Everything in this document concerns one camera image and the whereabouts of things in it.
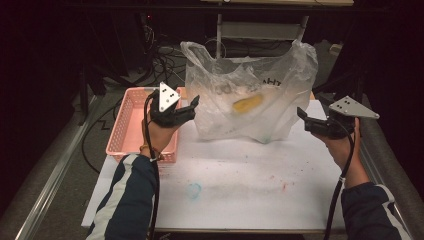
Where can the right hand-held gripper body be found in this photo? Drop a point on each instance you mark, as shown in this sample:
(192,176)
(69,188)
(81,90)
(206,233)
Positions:
(346,110)

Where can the white metal frame desk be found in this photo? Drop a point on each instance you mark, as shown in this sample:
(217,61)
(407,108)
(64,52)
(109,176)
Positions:
(260,30)

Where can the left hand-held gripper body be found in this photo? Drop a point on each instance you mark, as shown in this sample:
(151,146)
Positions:
(166,100)

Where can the small white box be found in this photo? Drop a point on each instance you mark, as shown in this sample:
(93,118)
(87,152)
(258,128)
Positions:
(335,48)

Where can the person's right hand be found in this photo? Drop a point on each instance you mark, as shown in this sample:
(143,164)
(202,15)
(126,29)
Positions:
(346,156)

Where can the clear plastic bag yellow face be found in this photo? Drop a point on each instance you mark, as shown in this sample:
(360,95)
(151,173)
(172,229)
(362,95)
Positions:
(250,113)

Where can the white table mat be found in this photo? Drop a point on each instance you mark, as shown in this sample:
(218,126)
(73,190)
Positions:
(233,200)

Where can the pink plastic basket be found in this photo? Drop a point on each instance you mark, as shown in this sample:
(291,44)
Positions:
(129,133)

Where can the person's left hand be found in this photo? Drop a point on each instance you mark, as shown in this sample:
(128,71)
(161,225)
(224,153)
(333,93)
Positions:
(160,135)

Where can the metal floor rail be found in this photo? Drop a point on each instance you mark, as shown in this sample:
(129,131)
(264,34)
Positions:
(56,170)
(370,156)

